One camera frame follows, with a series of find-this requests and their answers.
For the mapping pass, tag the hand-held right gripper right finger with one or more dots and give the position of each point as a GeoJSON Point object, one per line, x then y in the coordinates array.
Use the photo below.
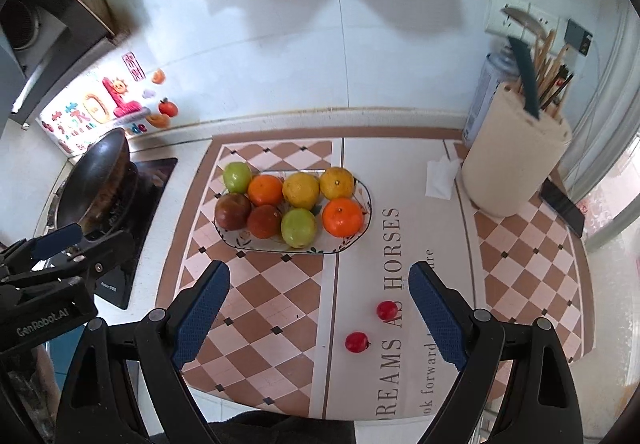
{"type": "Point", "coordinates": [437, 314]}

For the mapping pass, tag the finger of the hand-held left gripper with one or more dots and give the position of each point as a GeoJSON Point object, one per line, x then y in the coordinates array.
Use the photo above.
{"type": "Point", "coordinates": [55, 240]}
{"type": "Point", "coordinates": [107, 251]}

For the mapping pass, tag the black wok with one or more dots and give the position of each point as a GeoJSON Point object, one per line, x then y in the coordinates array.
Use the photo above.
{"type": "Point", "coordinates": [95, 179]}

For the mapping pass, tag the black range hood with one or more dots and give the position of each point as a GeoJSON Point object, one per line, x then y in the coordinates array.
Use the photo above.
{"type": "Point", "coordinates": [50, 14]}

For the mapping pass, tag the brown checkered table mat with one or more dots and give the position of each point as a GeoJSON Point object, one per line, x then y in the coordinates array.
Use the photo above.
{"type": "Point", "coordinates": [365, 374]}

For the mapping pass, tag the cream utensil holder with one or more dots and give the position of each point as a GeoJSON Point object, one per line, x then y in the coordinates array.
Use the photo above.
{"type": "Point", "coordinates": [515, 159]}

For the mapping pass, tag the yellow lemon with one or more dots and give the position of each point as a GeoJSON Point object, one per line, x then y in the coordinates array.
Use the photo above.
{"type": "Point", "coordinates": [337, 182]}
{"type": "Point", "coordinates": [300, 189]}

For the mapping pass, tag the dark red apple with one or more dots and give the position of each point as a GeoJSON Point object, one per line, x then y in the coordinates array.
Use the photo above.
{"type": "Point", "coordinates": [263, 221]}

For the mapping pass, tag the colourful wall stickers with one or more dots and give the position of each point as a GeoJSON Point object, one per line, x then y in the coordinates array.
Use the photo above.
{"type": "Point", "coordinates": [100, 109]}

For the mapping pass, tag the white wall socket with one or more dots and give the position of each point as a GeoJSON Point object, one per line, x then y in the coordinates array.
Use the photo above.
{"type": "Point", "coordinates": [500, 12]}

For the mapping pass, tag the person's left forearm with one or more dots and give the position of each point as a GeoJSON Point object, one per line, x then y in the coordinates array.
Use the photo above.
{"type": "Point", "coordinates": [22, 389]}

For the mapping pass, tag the sliding glass door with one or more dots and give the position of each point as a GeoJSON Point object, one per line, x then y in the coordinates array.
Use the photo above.
{"type": "Point", "coordinates": [610, 149]}

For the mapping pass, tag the grey spray can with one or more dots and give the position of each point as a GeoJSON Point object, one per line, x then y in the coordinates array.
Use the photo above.
{"type": "Point", "coordinates": [482, 94]}

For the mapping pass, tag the floral oval plate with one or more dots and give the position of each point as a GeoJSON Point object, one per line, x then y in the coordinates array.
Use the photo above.
{"type": "Point", "coordinates": [250, 245]}

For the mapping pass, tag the dark purple green apple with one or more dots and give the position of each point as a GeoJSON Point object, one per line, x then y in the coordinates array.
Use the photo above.
{"type": "Point", "coordinates": [232, 210]}

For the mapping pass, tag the black charger plug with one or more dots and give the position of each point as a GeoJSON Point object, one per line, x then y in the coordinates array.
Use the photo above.
{"type": "Point", "coordinates": [578, 37]}

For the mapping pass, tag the white tissue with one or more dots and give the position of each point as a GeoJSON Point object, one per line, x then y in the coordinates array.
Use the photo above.
{"type": "Point", "coordinates": [441, 177]}

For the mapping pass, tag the small red cherry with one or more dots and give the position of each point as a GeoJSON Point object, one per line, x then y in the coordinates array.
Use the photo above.
{"type": "Point", "coordinates": [356, 342]}
{"type": "Point", "coordinates": [386, 309]}

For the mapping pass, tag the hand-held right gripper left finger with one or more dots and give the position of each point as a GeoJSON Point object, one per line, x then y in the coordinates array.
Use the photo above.
{"type": "Point", "coordinates": [202, 314]}

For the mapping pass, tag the bundle of wooden chopsticks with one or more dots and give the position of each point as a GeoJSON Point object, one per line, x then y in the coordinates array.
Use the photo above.
{"type": "Point", "coordinates": [547, 74]}

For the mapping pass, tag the black gas stove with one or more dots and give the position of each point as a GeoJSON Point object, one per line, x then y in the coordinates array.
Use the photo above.
{"type": "Point", "coordinates": [150, 184]}

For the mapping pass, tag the black phone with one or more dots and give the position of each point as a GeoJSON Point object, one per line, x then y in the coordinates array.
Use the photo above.
{"type": "Point", "coordinates": [562, 208]}

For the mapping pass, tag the orange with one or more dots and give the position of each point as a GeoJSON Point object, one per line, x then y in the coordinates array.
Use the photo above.
{"type": "Point", "coordinates": [265, 189]}
{"type": "Point", "coordinates": [343, 217]}

